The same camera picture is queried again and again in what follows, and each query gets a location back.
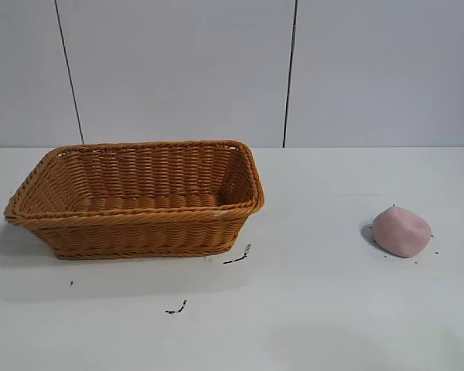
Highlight brown woven wicker basket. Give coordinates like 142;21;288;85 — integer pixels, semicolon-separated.
3;139;266;260

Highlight pink peach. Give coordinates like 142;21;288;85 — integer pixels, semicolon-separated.
372;206;433;259

